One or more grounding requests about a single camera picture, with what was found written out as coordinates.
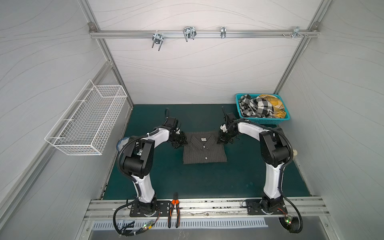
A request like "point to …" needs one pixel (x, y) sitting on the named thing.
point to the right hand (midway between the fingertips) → (219, 138)
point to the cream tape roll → (295, 153)
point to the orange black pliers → (175, 201)
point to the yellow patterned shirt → (279, 111)
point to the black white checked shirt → (254, 107)
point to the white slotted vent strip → (185, 223)
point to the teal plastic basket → (264, 121)
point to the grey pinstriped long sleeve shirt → (202, 147)
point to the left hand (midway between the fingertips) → (190, 140)
